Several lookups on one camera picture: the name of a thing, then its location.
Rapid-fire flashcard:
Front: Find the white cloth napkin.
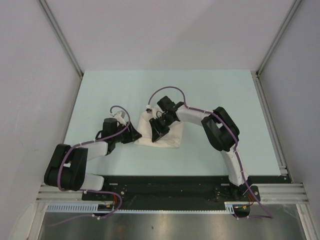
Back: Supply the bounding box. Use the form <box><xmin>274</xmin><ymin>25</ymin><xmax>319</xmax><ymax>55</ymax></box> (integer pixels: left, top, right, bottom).
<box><xmin>134</xmin><ymin>112</ymin><xmax>184</xmax><ymax>148</ymax></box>

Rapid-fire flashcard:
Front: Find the white slotted cable duct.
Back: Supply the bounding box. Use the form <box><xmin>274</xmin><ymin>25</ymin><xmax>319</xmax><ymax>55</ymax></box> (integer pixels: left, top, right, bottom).
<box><xmin>46</xmin><ymin>201</ymin><xmax>237</xmax><ymax>215</ymax></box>

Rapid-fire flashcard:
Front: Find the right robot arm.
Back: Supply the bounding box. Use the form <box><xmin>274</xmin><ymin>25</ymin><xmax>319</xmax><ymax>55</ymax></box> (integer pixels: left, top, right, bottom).
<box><xmin>146</xmin><ymin>96</ymin><xmax>251</xmax><ymax>201</ymax></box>

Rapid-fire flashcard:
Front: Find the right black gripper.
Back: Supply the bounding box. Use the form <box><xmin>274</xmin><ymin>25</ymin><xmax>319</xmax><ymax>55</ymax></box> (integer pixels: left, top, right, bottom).
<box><xmin>150</xmin><ymin>114</ymin><xmax>175</xmax><ymax>143</ymax></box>

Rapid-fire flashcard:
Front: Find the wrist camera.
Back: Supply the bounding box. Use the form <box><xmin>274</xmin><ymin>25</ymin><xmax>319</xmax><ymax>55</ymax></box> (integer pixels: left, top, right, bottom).
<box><xmin>145</xmin><ymin>104</ymin><xmax>158</xmax><ymax>115</ymax></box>
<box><xmin>111</xmin><ymin>110</ymin><xmax>127</xmax><ymax>126</ymax></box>

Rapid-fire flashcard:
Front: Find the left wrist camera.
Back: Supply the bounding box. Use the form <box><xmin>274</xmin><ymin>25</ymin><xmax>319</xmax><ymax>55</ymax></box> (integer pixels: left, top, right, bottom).
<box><xmin>111</xmin><ymin>110</ymin><xmax>127</xmax><ymax>126</ymax></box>

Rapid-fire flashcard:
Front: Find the aluminium frame rail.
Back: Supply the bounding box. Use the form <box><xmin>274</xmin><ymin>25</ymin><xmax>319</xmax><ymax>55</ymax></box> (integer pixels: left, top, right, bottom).
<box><xmin>36</xmin><ymin>184</ymin><xmax>83</xmax><ymax>202</ymax></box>

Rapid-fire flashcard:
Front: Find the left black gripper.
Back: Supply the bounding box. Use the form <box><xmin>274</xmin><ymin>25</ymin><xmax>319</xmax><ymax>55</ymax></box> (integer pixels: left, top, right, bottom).
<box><xmin>112</xmin><ymin>121</ymin><xmax>142</xmax><ymax>144</ymax></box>

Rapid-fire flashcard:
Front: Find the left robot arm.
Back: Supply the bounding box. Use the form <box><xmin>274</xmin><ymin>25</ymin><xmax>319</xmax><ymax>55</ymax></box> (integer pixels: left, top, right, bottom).
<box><xmin>44</xmin><ymin>117</ymin><xmax>142</xmax><ymax>200</ymax></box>

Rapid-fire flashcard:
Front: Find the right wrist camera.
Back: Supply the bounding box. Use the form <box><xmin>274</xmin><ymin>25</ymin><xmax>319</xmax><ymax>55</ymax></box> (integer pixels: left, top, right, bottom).
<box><xmin>145</xmin><ymin>104</ymin><xmax>158</xmax><ymax>115</ymax></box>

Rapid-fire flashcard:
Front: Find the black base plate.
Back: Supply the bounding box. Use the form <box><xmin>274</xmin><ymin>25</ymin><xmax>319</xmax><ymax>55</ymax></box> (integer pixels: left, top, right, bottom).
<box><xmin>81</xmin><ymin>175</ymin><xmax>249</xmax><ymax>211</ymax></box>

